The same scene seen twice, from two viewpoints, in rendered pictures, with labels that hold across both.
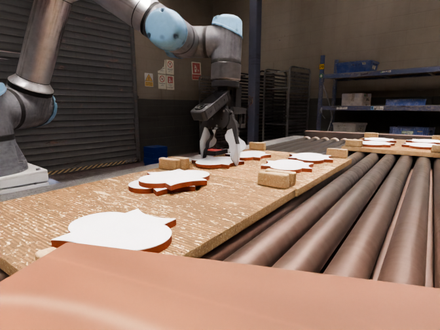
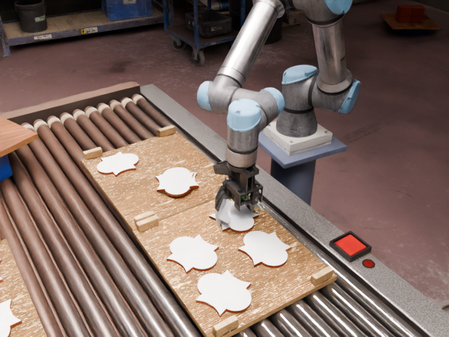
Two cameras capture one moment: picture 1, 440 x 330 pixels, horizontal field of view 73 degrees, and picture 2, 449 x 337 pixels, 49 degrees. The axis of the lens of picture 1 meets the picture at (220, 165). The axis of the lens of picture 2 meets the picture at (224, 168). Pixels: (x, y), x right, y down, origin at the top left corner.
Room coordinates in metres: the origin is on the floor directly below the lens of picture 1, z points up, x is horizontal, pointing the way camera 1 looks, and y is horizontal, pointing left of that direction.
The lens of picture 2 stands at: (1.12, -0.97, 1.80)
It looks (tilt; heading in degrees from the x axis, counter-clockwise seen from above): 34 degrees down; 112
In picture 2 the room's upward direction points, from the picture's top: straight up
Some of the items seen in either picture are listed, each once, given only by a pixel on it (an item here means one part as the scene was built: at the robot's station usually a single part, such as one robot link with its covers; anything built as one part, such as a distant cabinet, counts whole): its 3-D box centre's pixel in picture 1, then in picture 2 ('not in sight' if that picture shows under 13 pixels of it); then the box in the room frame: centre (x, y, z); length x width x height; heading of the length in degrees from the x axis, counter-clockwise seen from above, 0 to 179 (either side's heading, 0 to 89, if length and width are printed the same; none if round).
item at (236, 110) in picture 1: (226, 106); (242, 180); (0.78, -0.02, 1.08); 0.09 x 0.08 x 0.12; 144
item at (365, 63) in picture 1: (356, 69); not in sight; (4.95, -2.18, 1.68); 0.56 x 0.38 x 0.20; 46
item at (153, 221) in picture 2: (279, 177); (147, 223); (0.56, -0.12, 0.95); 0.06 x 0.02 x 0.03; 54
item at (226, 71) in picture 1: (224, 74); (242, 152); (0.78, -0.01, 1.16); 0.08 x 0.08 x 0.05
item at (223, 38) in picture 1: (225, 41); (244, 125); (0.79, -0.01, 1.24); 0.09 x 0.08 x 0.11; 80
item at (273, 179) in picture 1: (273, 179); (144, 218); (0.54, -0.10, 0.95); 0.06 x 0.02 x 0.03; 55
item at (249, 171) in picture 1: (264, 164); (229, 254); (0.79, -0.12, 0.93); 0.41 x 0.35 x 0.02; 144
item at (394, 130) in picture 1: (411, 132); not in sight; (4.40, -2.82, 0.72); 0.50 x 0.38 x 0.16; 41
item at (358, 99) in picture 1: (355, 100); not in sight; (4.95, -2.21, 1.20); 0.36 x 0.28 x 0.22; 36
